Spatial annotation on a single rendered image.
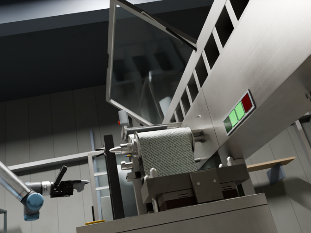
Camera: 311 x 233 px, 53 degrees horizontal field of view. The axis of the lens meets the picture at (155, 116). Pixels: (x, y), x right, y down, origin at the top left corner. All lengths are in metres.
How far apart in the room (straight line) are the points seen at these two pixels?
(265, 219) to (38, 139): 4.84
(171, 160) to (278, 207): 4.11
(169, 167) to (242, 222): 0.42
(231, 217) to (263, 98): 0.42
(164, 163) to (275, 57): 0.68
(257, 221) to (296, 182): 4.44
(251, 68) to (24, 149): 4.93
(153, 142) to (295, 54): 0.75
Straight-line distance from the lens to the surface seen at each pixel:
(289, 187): 5.53
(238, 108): 1.18
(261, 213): 1.19
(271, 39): 1.00
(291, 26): 0.93
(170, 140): 1.43
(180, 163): 1.40
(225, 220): 1.13
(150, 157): 1.39
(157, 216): 1.07
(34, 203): 1.60
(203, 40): 1.46
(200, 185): 1.17
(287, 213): 5.43
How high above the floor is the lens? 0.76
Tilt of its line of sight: 24 degrees up
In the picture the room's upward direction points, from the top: 12 degrees counter-clockwise
